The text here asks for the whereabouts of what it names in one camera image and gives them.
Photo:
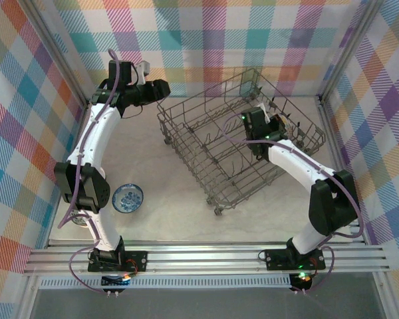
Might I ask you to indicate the blue and white bowl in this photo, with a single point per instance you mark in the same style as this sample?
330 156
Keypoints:
128 198

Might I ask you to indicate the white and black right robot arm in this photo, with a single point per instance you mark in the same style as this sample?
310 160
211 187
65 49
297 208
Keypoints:
296 159

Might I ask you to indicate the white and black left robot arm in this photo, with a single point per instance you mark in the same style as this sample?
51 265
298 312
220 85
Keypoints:
96 139

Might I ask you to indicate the teal see-through cutlery holder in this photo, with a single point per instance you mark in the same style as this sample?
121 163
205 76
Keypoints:
247 86

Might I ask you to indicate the small controller board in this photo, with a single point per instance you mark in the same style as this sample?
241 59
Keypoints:
302 281
114 281

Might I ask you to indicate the aluminium side rail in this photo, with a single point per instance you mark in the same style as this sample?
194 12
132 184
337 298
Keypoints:
332 139
80 118

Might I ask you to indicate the aluminium frame post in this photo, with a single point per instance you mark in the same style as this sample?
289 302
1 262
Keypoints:
59 53
352 41

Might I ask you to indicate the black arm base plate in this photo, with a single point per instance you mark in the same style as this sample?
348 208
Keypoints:
276 259
138 257

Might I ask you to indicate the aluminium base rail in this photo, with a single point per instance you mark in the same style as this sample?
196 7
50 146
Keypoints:
203 259

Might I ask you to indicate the aluminium frame leg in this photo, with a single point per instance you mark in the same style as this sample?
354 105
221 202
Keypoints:
385 295
26 299

